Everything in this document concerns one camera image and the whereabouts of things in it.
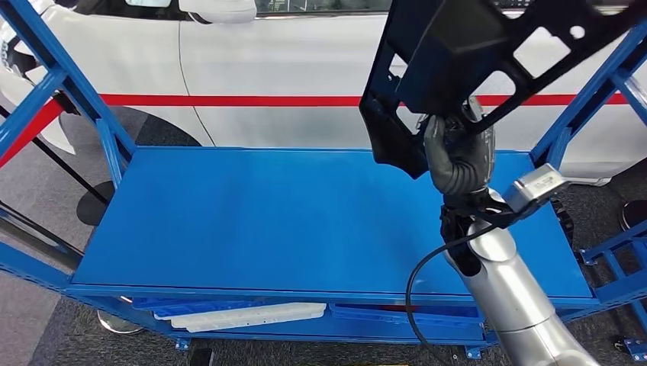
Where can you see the black plastic frame part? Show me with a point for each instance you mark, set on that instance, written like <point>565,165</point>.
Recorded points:
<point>455,50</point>

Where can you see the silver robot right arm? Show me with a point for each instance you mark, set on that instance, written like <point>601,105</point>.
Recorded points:
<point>510,303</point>

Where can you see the blue metal shelf rack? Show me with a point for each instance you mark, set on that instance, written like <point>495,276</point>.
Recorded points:
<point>253,227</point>

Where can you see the white car with red stripe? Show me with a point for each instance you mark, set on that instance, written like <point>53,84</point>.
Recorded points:
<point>278,60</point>

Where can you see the red object in bin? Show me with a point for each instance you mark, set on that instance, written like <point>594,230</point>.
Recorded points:
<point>399,307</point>

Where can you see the white plastic bin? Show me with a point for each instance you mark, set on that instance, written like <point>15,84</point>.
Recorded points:
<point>242,323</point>
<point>242,312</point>

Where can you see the black ribbed strip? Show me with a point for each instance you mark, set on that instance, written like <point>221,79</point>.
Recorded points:
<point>563,222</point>

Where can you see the black round stanchion base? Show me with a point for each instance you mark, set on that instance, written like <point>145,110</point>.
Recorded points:
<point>636,214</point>

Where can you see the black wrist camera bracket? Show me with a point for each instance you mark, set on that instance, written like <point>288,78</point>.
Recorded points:
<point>470,212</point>

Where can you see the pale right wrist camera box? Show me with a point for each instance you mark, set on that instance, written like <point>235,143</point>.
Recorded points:
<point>536,187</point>

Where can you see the black stanchion post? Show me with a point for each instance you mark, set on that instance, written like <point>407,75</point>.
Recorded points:
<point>96,204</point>

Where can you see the chrome stanchion post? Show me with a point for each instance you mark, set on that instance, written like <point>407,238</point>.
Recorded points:
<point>45,237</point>

